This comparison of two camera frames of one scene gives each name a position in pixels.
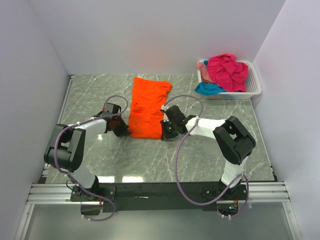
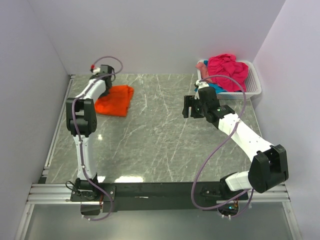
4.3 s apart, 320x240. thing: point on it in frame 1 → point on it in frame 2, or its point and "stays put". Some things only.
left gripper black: x=124 y=131 → x=105 y=93
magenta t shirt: x=225 y=71 stays put
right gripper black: x=165 y=135 → x=189 y=101
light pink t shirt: x=204 y=69 stays put
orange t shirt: x=148 y=97 → x=116 y=102
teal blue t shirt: x=209 y=89 stays put
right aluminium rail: x=264 y=192 stays put
